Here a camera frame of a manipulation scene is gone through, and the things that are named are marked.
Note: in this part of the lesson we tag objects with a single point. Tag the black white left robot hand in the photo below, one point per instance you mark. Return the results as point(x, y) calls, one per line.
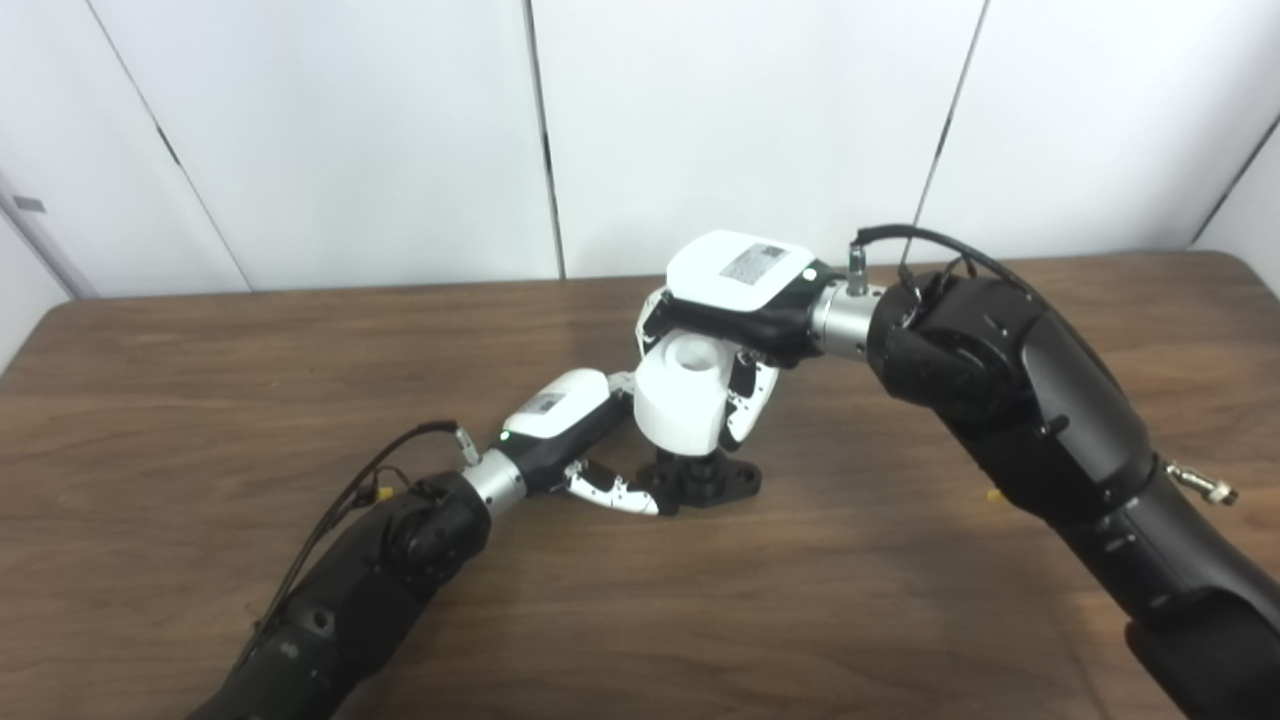
point(560, 410)

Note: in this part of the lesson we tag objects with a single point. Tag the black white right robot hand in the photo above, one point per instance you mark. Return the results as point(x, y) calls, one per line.
point(740, 280)

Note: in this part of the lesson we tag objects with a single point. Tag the round white plastic piece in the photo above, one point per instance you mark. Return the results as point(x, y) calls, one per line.
point(680, 410)

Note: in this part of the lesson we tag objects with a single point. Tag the black plastic holder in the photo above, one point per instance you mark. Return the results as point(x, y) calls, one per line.
point(735, 480)

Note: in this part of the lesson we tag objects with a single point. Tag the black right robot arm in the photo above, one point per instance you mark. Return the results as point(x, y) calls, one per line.
point(1050, 420)

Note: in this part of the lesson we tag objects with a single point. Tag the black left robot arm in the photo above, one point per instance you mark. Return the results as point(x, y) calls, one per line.
point(370, 580)

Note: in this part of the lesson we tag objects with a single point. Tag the small gray wall label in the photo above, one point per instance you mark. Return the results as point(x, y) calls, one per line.
point(29, 204)

